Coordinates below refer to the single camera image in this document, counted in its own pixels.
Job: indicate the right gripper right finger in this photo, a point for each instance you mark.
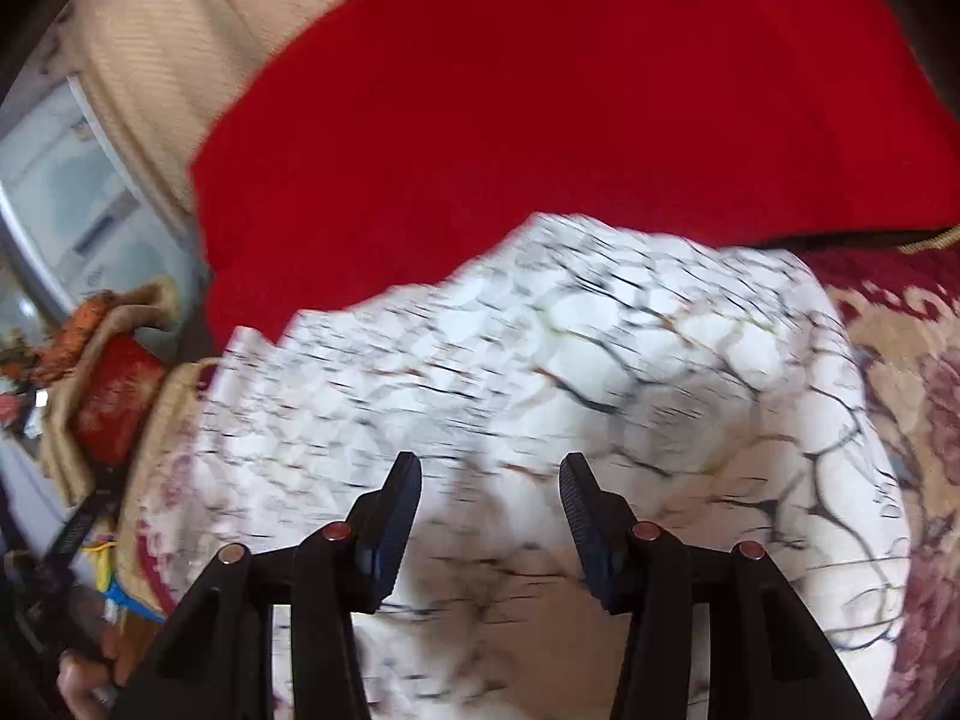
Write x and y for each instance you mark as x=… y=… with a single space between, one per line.
x=767 y=656

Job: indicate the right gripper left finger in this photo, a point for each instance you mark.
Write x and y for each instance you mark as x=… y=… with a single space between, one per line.
x=213 y=657

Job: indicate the white black patterned coat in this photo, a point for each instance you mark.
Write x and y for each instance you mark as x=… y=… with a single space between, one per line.
x=562 y=404

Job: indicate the person's left hand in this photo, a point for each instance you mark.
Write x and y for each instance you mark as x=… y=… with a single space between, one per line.
x=80 y=682

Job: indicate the blue yellow toy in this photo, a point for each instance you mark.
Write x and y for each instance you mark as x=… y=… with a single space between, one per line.
x=101 y=552

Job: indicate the beige coat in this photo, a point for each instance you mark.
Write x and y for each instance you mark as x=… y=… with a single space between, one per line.
x=153 y=305

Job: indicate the red gift box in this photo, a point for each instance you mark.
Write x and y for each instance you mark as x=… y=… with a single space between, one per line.
x=116 y=401

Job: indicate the orange black folded garment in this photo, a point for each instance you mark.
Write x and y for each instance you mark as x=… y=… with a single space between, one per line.
x=66 y=348

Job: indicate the floral plush seat blanket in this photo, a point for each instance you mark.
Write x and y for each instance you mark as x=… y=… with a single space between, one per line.
x=915 y=404

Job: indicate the beige dotted curtain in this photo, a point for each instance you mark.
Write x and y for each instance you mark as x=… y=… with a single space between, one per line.
x=158 y=73

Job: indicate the red sofa back cover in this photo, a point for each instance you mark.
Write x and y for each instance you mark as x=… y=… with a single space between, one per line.
x=394 y=140

